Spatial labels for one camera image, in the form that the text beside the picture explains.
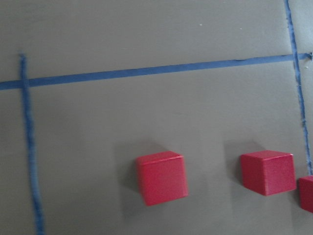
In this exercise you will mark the red block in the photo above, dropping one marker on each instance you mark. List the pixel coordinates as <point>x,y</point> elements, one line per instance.
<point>161,177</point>
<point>306,193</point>
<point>268,172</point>

